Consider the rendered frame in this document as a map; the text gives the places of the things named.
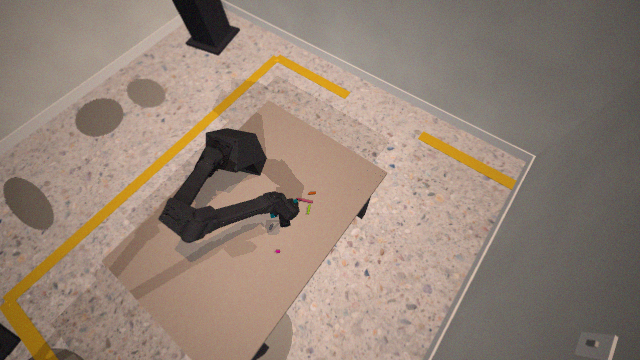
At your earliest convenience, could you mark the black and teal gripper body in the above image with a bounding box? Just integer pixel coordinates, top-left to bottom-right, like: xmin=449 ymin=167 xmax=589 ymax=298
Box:
xmin=270 ymin=198 xmax=299 ymax=216

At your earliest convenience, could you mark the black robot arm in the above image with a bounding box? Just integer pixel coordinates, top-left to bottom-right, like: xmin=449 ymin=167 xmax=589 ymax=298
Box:
xmin=158 ymin=138 xmax=299 ymax=243

